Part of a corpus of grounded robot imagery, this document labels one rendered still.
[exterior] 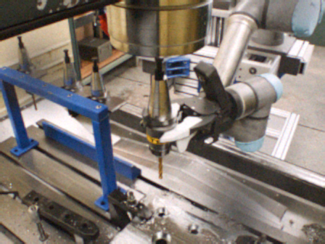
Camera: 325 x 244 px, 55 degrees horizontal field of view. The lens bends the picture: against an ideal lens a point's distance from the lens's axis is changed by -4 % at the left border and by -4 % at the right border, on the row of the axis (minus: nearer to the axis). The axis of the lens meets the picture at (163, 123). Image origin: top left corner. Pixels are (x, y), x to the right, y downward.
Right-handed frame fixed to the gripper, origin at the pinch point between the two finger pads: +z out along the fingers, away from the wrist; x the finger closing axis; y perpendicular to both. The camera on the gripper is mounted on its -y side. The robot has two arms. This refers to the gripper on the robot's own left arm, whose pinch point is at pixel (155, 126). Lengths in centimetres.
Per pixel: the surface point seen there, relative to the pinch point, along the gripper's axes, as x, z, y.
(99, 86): 30.3, -3.7, 5.9
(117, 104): 25.3, -6.3, 9.6
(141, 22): -4.3, 5.4, -21.3
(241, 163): 23, -62, 57
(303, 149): 53, -190, 129
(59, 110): 99, -13, 51
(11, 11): -21.4, 25.1, -29.5
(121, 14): -1.4, 6.8, -21.8
